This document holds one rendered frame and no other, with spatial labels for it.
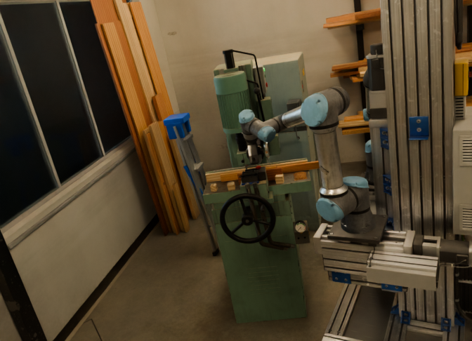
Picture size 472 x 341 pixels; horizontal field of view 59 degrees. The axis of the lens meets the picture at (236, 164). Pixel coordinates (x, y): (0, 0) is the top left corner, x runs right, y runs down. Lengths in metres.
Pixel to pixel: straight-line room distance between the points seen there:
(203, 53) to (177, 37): 0.34
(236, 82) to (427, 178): 1.03
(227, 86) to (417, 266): 1.23
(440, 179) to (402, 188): 0.16
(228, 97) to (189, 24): 2.64
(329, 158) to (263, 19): 3.07
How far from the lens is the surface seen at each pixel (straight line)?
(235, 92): 2.23
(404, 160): 1.96
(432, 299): 2.31
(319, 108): 1.61
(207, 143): 5.04
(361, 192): 1.86
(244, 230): 2.43
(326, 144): 1.68
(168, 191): 3.83
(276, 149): 2.55
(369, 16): 4.03
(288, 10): 4.58
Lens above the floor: 1.81
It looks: 20 degrees down
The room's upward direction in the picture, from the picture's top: 11 degrees counter-clockwise
